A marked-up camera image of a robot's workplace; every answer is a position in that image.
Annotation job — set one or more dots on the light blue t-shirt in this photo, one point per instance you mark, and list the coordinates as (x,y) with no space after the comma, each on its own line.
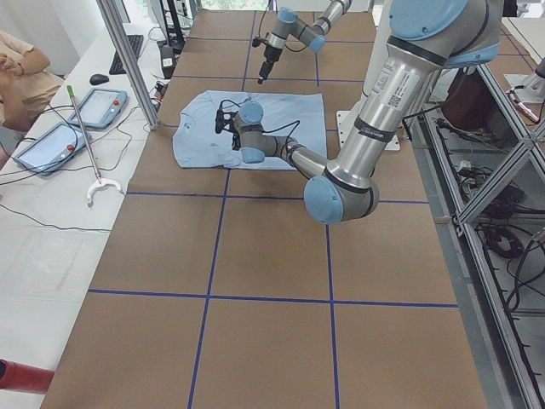
(196,145)

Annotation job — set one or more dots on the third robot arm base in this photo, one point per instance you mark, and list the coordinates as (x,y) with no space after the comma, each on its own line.
(527,88)

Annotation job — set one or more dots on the black box with white label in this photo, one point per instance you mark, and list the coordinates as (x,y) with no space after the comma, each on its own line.
(167,60)

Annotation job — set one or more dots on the upper blue teach pendant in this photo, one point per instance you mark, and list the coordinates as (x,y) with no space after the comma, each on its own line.
(100,107)

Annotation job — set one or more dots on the blue teach pendant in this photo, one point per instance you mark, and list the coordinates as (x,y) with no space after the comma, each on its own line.
(52,150)
(100,107)

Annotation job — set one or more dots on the black computer mouse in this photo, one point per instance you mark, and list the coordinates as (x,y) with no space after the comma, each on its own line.
(97,79)

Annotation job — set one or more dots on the reacher grabber stick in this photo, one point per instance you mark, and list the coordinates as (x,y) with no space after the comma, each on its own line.
(100,181)

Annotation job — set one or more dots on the lower blue teach pendant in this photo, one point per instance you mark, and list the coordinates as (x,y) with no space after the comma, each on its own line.
(52,150)

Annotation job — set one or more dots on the seated person in beige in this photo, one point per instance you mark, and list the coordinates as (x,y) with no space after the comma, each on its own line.
(26,85)

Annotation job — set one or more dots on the red fire extinguisher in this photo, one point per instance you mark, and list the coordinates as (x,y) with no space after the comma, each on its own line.
(18,377)

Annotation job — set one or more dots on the aluminium frame cabinet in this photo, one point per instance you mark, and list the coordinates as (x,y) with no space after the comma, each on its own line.
(492,217)

